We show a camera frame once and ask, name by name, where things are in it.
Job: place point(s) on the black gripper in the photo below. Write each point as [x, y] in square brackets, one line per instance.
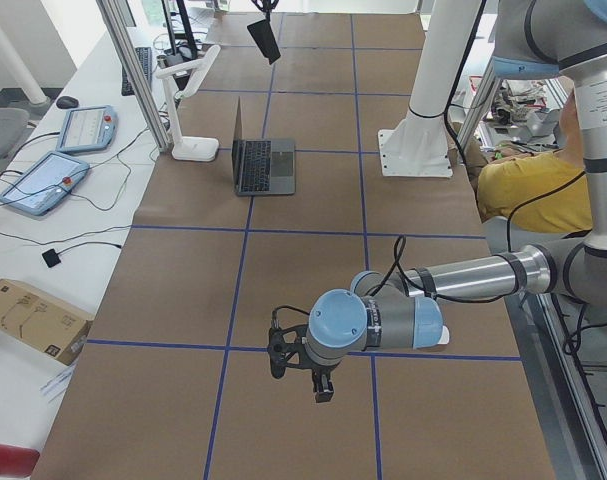
[265, 37]
[322, 369]

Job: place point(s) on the black mouse pad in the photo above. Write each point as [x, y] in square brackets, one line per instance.
[263, 35]

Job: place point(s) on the grey laptop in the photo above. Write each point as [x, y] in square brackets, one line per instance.
[262, 167]

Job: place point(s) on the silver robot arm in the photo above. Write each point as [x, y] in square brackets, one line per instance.
[401, 308]

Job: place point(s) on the white desk lamp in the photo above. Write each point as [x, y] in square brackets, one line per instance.
[186, 146]

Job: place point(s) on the black desk mouse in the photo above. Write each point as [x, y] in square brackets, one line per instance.
[66, 102]

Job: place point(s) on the upper blue teach pendant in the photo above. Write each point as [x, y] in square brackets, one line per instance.
[87, 129]

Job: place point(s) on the blue teach pendant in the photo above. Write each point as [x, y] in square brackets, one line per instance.
[45, 184]
[87, 129]

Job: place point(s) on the lower blue teach pendant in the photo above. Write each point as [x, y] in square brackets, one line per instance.
[45, 184]

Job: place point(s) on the person in yellow shirt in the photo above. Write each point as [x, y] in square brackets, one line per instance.
[543, 193]

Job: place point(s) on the small black square device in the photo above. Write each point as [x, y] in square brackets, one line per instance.
[51, 257]

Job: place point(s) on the cardboard box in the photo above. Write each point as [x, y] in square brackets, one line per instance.
[42, 321]

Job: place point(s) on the red cylinder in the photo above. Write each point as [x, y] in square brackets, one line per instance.
[17, 462]

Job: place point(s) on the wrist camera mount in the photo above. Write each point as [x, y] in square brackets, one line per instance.
[286, 349]

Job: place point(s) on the aluminium frame post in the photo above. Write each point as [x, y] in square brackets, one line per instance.
[115, 24]

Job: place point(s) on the white camera pillar with base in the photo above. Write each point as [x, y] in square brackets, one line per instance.
[418, 146]

